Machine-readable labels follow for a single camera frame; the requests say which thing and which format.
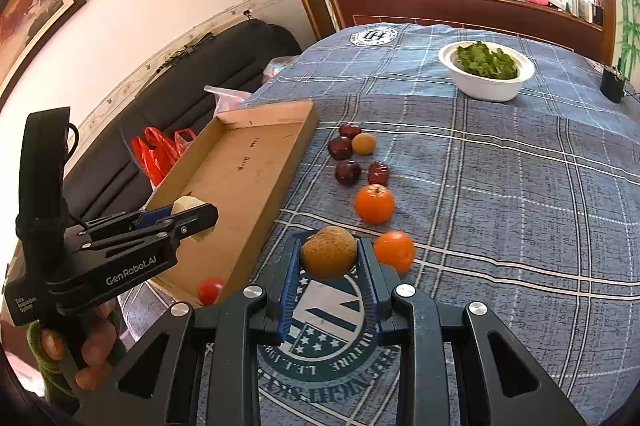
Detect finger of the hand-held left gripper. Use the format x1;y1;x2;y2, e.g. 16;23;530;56
80;203;219;254
82;206;176;232

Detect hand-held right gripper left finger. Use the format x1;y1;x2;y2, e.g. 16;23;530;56
75;230;313;426

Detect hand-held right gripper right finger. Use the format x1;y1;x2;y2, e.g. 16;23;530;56
356;237;588;426

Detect pale yellow fruit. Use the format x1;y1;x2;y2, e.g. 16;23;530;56
171;196;216;243

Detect orange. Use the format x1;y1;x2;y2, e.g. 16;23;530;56
373;230;416;274
354;184;396;225

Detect shallow cardboard box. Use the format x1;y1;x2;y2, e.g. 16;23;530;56
142;100;320;307

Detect round brown fruit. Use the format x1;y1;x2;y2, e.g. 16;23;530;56
300;226;359;279

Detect wrinkled red date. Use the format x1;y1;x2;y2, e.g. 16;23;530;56
368;161;391;186

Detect person's left forearm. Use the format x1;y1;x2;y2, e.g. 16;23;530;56
26;321;76;403

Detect person's left hand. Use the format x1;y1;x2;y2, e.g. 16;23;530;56
40;301;123;391

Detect large red plastic bag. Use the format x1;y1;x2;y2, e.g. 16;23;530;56
131;126;178;187

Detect red cherry tomato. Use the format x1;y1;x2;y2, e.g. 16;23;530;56
197;277;226;306

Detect small red plastic bag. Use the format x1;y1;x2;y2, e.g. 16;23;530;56
173;129;197;157

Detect clear plastic bag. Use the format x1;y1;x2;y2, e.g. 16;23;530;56
204;85;253;114

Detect black leather sofa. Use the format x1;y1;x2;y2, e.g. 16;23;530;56
62;19;303;227

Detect small yellow kumquat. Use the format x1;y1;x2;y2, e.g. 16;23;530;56
352;132;377;155

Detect blue plaid tablecloth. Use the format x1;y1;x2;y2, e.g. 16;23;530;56
120;24;640;426

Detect colourful snack bag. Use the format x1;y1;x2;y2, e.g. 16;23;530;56
261;55;301;83

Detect white bowl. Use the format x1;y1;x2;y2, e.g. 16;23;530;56
438;40;535;102

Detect framed painting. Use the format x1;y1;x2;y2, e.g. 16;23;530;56
0;0;87;107

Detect green leafy vegetables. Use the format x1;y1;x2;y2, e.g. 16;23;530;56
456;41;518;80

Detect wooden sideboard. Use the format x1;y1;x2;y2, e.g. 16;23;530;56
320;0;618;67

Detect small black device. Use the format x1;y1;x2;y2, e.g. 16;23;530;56
600;65;626;103

